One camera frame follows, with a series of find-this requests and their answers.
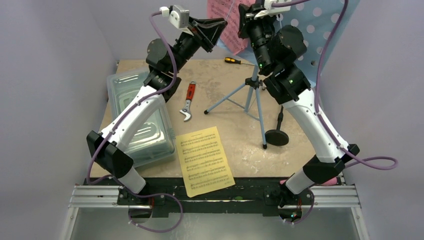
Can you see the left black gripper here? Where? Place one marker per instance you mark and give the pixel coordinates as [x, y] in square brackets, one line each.
[206, 31]

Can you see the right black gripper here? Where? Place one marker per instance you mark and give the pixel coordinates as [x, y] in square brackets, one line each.
[252, 19]

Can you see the pink sheet music page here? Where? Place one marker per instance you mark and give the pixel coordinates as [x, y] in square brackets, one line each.
[228, 9]

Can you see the red handled adjustable wrench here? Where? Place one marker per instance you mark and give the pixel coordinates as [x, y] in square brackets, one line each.
[189, 97]

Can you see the blue perforated music stand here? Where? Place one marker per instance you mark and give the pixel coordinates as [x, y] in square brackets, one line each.
[289, 86]

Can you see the black microphone stand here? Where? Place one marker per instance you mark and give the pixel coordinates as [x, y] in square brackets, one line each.
[277, 137]

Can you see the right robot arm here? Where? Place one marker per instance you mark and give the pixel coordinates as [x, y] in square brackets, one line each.
[318, 170]

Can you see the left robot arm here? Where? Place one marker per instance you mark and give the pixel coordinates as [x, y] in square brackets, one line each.
[107, 147]

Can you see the black yellow screwdriver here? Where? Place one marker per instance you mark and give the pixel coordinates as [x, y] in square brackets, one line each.
[231, 60]

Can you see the clear plastic storage box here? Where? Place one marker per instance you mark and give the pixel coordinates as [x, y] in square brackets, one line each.
[154, 140]

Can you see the yellow sheet music page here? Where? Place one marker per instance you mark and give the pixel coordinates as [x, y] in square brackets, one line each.
[203, 162]

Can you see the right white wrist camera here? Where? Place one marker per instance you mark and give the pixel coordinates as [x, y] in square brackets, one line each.
[275, 7]

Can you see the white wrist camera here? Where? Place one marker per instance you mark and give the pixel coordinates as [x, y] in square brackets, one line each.
[177, 15]
[275, 7]

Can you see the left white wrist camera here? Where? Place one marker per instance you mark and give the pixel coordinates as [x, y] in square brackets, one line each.
[177, 15]

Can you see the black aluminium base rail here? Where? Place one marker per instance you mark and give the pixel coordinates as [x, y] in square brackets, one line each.
[249, 195]

